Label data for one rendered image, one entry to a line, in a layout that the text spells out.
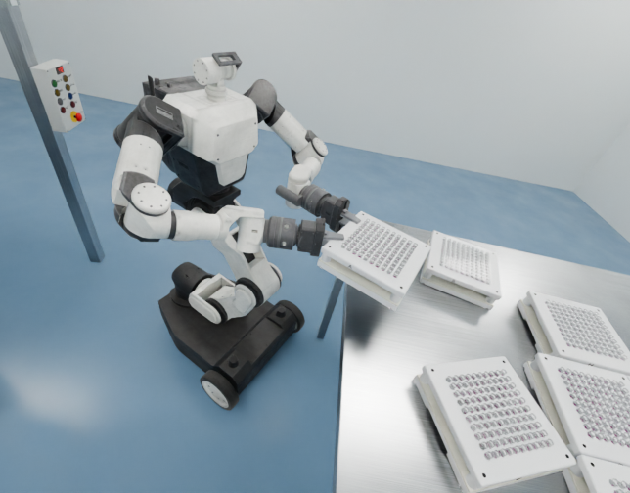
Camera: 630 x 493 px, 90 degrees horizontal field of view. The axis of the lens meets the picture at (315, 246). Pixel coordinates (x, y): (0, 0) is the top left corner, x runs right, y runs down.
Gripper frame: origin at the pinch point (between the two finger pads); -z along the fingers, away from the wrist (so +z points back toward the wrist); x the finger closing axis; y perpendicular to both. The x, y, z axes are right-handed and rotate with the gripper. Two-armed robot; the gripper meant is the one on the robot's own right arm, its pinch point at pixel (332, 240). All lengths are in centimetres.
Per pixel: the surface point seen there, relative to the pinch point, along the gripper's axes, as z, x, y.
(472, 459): -29, 12, 49
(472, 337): -46, 19, 14
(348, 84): -35, 28, -325
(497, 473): -33, 12, 51
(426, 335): -31.2, 18.8, 15.1
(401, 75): -91, 9, -323
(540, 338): -68, 17, 13
